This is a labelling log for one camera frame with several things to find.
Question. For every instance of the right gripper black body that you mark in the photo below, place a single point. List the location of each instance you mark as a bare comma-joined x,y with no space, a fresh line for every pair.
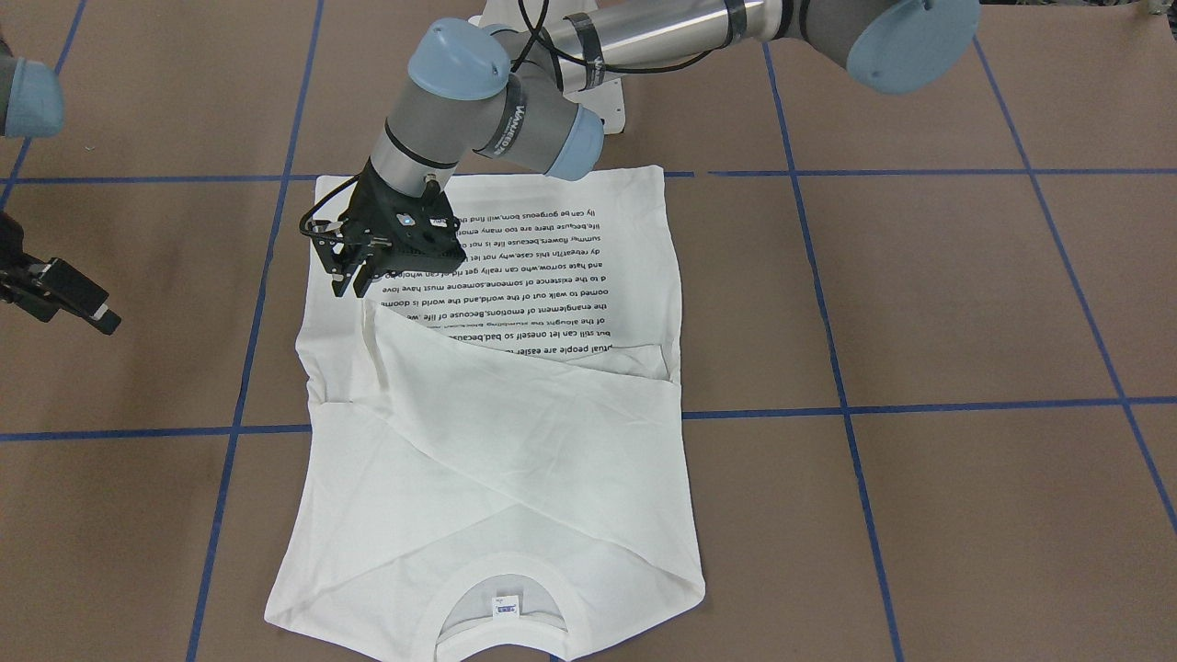
20,276

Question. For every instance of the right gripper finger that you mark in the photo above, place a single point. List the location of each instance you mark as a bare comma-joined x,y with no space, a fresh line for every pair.
105,321

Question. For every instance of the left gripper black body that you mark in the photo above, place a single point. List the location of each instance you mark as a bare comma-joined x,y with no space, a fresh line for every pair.
366,210

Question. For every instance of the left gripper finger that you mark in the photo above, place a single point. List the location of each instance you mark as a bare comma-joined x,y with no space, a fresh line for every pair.
369,272
344,268

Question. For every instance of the white printed t-shirt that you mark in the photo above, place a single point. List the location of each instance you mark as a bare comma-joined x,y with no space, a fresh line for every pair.
496,455

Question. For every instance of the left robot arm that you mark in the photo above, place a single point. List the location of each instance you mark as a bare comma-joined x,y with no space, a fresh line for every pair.
505,94

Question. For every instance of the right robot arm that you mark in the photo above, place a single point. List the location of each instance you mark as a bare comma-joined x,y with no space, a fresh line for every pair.
32,107

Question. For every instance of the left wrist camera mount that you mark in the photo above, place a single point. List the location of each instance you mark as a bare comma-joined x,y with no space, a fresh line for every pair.
328,235

